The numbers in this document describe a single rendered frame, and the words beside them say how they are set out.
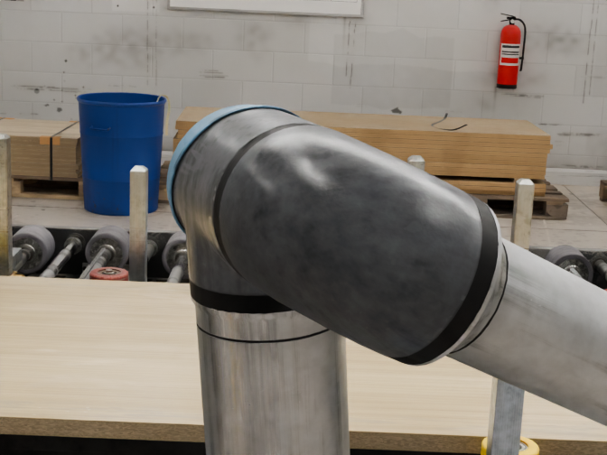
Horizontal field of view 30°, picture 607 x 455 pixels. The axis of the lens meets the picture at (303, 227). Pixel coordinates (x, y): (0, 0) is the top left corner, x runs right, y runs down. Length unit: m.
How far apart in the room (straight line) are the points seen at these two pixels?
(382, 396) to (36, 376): 0.54
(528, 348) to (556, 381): 0.04
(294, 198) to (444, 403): 1.13
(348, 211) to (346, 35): 7.84
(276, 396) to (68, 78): 7.96
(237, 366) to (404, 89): 7.79
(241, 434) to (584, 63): 8.00
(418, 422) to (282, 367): 0.91
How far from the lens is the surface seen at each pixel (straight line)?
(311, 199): 0.67
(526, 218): 2.51
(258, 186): 0.69
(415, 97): 8.57
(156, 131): 6.99
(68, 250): 2.95
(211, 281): 0.79
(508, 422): 1.45
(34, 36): 8.75
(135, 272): 2.53
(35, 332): 2.05
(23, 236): 2.96
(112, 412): 1.70
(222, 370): 0.81
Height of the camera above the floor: 1.55
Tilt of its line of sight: 13 degrees down
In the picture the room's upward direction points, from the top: 2 degrees clockwise
